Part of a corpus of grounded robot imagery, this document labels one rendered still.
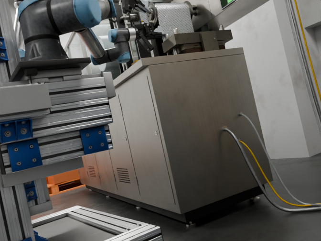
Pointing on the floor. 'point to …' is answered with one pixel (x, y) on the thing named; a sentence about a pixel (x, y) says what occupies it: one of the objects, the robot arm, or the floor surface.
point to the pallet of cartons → (60, 179)
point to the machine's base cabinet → (182, 140)
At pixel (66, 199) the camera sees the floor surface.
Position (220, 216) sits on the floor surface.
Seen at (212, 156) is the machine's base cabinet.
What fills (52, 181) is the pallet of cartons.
